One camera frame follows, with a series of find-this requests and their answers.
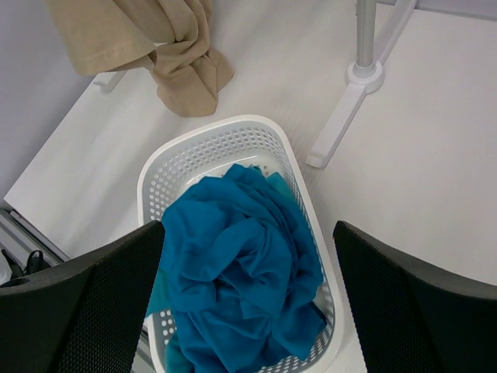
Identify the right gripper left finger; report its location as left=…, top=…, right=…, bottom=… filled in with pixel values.
left=1, top=221, right=165, bottom=372

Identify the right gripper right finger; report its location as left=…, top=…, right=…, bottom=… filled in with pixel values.
left=333, top=221, right=496, bottom=372

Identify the teal t shirt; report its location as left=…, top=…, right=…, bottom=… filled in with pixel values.
left=145, top=173, right=292, bottom=368

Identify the blue t shirt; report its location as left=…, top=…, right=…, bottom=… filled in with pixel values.
left=158, top=162, right=327, bottom=373

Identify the beige t shirt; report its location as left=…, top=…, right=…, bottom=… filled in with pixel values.
left=46, top=0, right=234, bottom=117

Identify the white perforated basket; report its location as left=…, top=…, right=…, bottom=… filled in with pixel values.
left=137, top=115, right=344, bottom=372

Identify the metal clothes rack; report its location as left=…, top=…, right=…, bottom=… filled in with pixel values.
left=91, top=1, right=414, bottom=172

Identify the aluminium mounting rail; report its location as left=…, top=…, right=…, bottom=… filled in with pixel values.
left=1, top=207, right=70, bottom=285

